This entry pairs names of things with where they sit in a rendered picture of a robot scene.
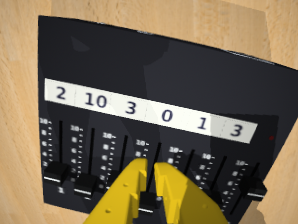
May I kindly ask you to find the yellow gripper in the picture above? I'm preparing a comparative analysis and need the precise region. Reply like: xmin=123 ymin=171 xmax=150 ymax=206
xmin=83 ymin=158 xmax=229 ymax=224

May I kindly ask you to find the black lighting desk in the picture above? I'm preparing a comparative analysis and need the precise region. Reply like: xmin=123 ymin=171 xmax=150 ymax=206
xmin=38 ymin=15 xmax=298 ymax=224

